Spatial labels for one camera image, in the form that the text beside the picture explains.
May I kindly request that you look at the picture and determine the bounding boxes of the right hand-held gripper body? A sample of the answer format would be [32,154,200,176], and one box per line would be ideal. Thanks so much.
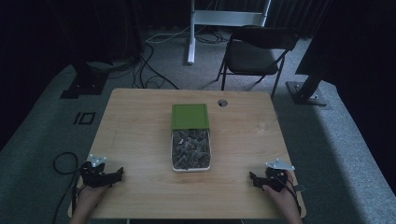
[260,158,296,192]

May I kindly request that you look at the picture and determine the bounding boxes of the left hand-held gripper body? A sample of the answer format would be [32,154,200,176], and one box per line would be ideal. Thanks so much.
[79,154,110,189]

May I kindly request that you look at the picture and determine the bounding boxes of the white rectangular box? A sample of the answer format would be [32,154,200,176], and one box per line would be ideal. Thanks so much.
[169,127,212,173]

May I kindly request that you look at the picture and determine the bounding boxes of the green box lid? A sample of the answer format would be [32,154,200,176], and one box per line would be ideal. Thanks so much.
[170,104,210,131]

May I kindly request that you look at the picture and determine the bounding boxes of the person's left hand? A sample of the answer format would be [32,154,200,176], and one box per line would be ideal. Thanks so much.
[78,184,108,204]

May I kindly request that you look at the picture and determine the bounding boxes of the person's right hand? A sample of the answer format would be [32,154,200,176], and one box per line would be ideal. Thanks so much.
[262,170,297,208]

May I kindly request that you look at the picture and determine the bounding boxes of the pile of dark tea bags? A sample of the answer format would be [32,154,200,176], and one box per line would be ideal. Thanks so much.
[172,128,210,170]

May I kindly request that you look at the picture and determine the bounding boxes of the black folding chair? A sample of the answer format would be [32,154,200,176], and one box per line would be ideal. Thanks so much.
[217,25,301,100]

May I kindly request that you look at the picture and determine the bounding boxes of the dark curtain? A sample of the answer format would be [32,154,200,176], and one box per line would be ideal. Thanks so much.
[267,0,332,40]

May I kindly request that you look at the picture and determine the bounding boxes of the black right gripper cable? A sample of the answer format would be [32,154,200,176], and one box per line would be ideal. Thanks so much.
[278,174,303,217]

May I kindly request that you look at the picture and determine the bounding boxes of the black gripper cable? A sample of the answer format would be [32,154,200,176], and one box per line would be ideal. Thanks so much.
[51,151,87,224]
[278,174,303,217]

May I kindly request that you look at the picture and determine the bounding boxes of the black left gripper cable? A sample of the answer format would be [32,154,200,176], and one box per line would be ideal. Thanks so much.
[51,151,87,224]

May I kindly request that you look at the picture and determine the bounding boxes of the black angled post with base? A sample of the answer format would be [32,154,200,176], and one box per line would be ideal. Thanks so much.
[285,0,340,107]

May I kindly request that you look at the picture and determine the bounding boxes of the black stand with base plate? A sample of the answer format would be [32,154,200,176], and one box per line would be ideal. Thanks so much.
[46,0,114,100]

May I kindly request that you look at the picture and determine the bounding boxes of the black floor cables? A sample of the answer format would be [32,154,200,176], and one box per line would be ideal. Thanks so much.
[87,26,230,91]

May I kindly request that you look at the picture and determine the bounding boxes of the white floor cable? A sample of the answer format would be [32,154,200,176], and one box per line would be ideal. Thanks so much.
[145,0,219,45]

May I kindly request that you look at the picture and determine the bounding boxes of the white metal stand frame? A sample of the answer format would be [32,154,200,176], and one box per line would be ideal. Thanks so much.
[187,0,273,65]

